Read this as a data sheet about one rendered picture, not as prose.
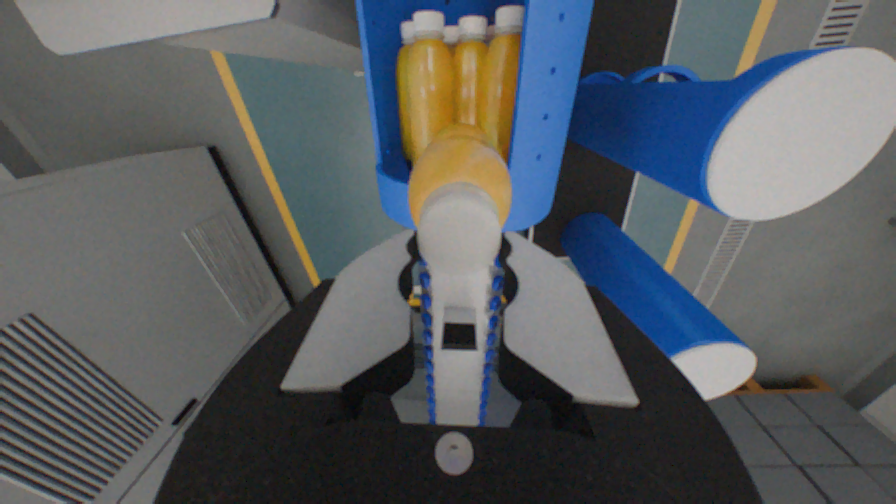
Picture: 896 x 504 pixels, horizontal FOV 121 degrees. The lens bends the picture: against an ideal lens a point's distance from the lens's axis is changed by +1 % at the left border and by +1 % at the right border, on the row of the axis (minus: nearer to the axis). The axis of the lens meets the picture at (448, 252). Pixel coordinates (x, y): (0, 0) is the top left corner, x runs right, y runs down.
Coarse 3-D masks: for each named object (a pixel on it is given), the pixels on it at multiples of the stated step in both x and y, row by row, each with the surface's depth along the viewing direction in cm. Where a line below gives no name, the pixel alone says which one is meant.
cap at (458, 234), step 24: (456, 192) 12; (432, 216) 11; (456, 216) 11; (480, 216) 11; (432, 240) 12; (456, 240) 12; (480, 240) 12; (432, 264) 12; (456, 264) 12; (480, 264) 12
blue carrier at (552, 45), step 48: (384, 0) 37; (432, 0) 42; (480, 0) 42; (528, 0) 23; (576, 0) 25; (384, 48) 40; (528, 48) 25; (576, 48) 28; (384, 96) 42; (528, 96) 27; (384, 144) 44; (528, 144) 30; (384, 192) 38; (528, 192) 33
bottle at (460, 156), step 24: (432, 144) 18; (456, 144) 15; (480, 144) 15; (432, 168) 14; (456, 168) 13; (480, 168) 14; (504, 168) 15; (408, 192) 16; (432, 192) 13; (480, 192) 13; (504, 192) 14; (504, 216) 15
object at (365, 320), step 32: (384, 256) 10; (416, 256) 12; (352, 288) 8; (384, 288) 8; (320, 320) 7; (352, 320) 7; (384, 320) 7; (320, 352) 6; (352, 352) 6; (384, 352) 6; (288, 384) 6; (320, 384) 6; (352, 384) 6; (384, 384) 6; (352, 416) 6
